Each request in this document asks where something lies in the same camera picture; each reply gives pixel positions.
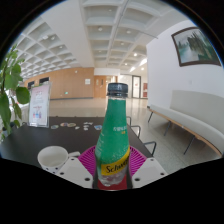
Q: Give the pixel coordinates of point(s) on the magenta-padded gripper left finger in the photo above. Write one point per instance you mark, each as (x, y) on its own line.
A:
(75, 171)

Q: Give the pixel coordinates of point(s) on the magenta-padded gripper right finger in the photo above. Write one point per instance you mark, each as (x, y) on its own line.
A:
(150, 171)

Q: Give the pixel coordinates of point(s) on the green-labelled clear drink bottle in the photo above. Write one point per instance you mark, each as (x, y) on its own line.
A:
(113, 133)

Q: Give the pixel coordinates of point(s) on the white black-dotted cup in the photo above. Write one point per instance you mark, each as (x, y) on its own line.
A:
(51, 158)

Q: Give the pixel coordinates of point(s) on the black metal chair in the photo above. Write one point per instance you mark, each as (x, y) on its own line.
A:
(153, 143)
(138, 127)
(129, 118)

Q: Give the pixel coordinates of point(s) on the flat round red coaster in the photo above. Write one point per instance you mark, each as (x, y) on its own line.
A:
(111, 187)

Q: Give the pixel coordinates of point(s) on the small green round badge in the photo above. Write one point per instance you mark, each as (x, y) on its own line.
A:
(54, 127)

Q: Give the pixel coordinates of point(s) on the clear acrylic sign stand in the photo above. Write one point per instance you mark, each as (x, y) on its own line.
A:
(39, 105)

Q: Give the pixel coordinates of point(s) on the black-framed glass door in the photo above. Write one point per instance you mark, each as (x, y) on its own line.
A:
(136, 87)

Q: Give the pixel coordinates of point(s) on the green leafy potted plant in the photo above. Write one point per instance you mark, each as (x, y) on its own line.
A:
(10, 80)

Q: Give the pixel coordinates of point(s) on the dark-framed landscape picture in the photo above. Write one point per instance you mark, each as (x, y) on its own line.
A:
(195, 46)

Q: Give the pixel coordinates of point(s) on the recessed ceiling lights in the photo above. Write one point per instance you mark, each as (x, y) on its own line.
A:
(100, 29)

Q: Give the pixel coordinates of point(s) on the long white wall bench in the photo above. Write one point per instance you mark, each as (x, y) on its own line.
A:
(196, 113)

